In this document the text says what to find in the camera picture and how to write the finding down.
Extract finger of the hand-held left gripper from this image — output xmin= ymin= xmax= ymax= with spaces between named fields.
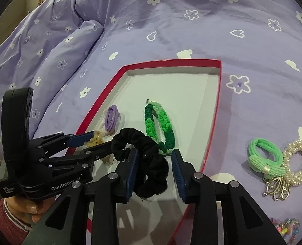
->
xmin=42 ymin=141 xmax=114 ymax=169
xmin=30 ymin=131 xmax=97 ymax=154

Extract black scrunchie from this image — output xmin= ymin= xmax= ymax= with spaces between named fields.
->
xmin=111 ymin=128 xmax=170 ymax=199

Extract yellow hair claw clip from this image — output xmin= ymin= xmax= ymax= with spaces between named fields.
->
xmin=86 ymin=129 xmax=116 ymax=164

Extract colourful bead bracelet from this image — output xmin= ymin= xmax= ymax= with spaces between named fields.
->
xmin=270 ymin=217 xmax=301 ymax=244

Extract purple floral blanket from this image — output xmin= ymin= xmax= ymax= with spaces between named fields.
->
xmin=0 ymin=0 xmax=302 ymax=245

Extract person's left forearm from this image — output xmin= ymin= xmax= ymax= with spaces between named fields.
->
xmin=0 ymin=204 xmax=34 ymax=245

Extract purple hair tie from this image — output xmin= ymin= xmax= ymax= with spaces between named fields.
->
xmin=104 ymin=105 xmax=122 ymax=131

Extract pearl bracelet with metal butterfly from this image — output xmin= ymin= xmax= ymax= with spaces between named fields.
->
xmin=263 ymin=140 xmax=302 ymax=201

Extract light green hair tie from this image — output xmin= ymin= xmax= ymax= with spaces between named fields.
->
xmin=248 ymin=138 xmax=288 ymax=179

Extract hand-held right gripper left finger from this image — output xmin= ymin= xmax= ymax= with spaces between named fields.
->
xmin=21 ymin=148 xmax=140 ymax=245

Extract green braided hair tie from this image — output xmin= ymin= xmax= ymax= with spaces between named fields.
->
xmin=144 ymin=101 xmax=178 ymax=157

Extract person's left hand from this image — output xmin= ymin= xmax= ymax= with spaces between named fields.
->
xmin=3 ymin=195 xmax=54 ymax=224

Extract red shallow box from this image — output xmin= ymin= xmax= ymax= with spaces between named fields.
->
xmin=74 ymin=59 xmax=223 ymax=245

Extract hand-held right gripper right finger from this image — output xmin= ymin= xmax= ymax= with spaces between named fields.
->
xmin=171 ymin=148 xmax=288 ymax=245

